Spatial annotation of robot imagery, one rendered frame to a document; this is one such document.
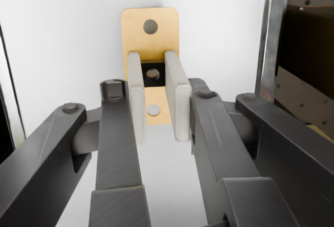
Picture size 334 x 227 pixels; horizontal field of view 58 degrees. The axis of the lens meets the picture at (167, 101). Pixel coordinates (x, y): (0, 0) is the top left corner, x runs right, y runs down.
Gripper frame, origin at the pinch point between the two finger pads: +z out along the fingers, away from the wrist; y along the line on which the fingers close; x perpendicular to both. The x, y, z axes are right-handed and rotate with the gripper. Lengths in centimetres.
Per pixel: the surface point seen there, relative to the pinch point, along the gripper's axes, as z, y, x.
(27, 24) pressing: 6.6, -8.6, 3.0
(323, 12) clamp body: 9.3, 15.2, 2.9
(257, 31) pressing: 6.6, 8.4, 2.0
